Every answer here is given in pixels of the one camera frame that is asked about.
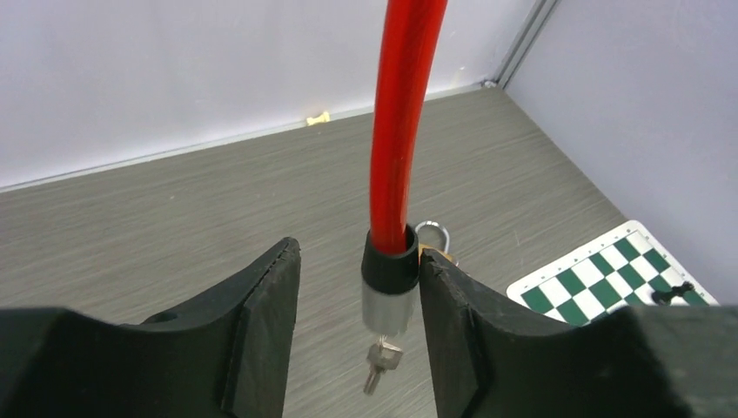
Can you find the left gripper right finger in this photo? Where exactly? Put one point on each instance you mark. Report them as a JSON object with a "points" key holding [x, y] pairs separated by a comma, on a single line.
{"points": [[491, 357]]}

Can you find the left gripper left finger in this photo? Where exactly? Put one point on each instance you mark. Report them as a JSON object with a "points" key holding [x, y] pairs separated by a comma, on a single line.
{"points": [[222, 353]]}

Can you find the large brass padlock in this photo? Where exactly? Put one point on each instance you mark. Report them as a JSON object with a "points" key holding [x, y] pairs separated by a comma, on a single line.
{"points": [[434, 236]]}

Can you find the red cable lock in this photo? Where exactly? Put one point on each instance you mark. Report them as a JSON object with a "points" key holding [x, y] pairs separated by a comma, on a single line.
{"points": [[390, 262]]}

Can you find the green white checkered mat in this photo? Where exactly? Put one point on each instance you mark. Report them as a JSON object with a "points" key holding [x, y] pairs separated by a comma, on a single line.
{"points": [[620, 268]]}

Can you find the black chess piece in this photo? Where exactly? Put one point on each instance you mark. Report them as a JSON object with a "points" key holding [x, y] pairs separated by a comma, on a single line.
{"points": [[664, 298]]}

